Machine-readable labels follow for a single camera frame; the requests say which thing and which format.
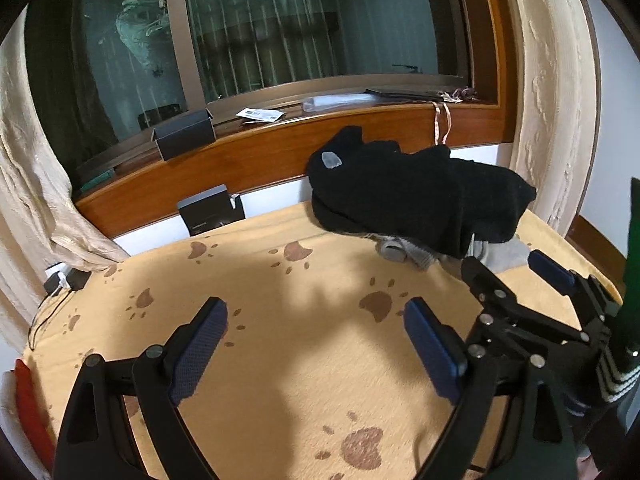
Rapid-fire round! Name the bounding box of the black knit sweater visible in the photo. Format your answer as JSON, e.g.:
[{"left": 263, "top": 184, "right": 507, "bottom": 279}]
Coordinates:
[{"left": 306, "top": 126, "right": 537, "bottom": 259}]

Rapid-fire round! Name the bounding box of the grey garment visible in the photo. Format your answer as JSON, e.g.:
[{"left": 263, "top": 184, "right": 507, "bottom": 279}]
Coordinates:
[{"left": 371, "top": 235, "right": 530, "bottom": 276}]

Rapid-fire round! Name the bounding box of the red cloth item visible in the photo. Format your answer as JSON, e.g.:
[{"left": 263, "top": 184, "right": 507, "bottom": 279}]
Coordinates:
[{"left": 14, "top": 359, "right": 55, "bottom": 474}]

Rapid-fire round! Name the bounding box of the right beige curtain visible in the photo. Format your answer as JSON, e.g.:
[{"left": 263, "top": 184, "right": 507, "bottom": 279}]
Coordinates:
[{"left": 508, "top": 0, "right": 599, "bottom": 235}]

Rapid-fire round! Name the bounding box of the beige curtain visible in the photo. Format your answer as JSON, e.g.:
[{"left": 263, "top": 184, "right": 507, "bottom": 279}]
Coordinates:
[
  {"left": 508, "top": 0, "right": 599, "bottom": 235},
  {"left": 0, "top": 12, "right": 128, "bottom": 352}
]

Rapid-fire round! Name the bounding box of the black power adapter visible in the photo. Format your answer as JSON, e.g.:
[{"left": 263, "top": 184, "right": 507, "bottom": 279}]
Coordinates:
[{"left": 43, "top": 263, "right": 91, "bottom": 296}]

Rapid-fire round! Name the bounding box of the yellow paw print blanket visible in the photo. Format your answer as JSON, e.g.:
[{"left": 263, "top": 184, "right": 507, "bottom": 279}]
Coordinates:
[{"left": 26, "top": 204, "right": 638, "bottom": 479}]

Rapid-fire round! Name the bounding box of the left beige curtain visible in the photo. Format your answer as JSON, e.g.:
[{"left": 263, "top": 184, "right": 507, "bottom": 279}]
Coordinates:
[{"left": 0, "top": 12, "right": 128, "bottom": 352}]

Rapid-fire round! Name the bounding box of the black box on bed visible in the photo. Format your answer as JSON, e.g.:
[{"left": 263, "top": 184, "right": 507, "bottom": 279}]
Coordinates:
[{"left": 177, "top": 184, "right": 245, "bottom": 236}]

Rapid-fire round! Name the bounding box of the clear plastic tube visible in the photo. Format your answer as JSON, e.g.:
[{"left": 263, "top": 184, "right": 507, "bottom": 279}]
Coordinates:
[{"left": 302, "top": 92, "right": 383, "bottom": 114}]

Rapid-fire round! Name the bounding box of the white paper card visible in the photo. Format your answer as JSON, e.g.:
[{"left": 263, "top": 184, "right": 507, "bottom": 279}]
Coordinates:
[{"left": 236, "top": 107, "right": 285, "bottom": 124}]

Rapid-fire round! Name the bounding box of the dark box on sill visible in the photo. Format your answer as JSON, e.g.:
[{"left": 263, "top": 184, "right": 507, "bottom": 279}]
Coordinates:
[{"left": 151, "top": 110, "right": 216, "bottom": 160}]

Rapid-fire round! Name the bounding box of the white red string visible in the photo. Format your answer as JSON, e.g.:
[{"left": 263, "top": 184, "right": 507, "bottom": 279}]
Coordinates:
[{"left": 430, "top": 86, "right": 478, "bottom": 148}]

